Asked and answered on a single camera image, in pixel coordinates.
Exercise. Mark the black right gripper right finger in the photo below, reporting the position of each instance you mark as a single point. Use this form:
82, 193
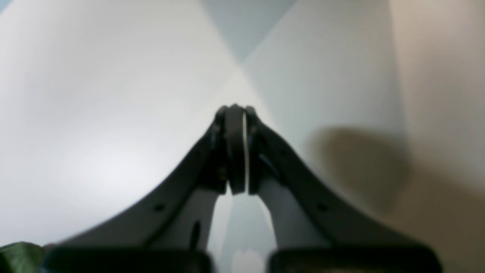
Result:
316, 231

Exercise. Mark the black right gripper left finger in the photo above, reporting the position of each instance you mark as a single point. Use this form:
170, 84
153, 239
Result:
166, 231

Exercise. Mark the olive green t-shirt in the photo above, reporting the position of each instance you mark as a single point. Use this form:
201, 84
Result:
21, 257

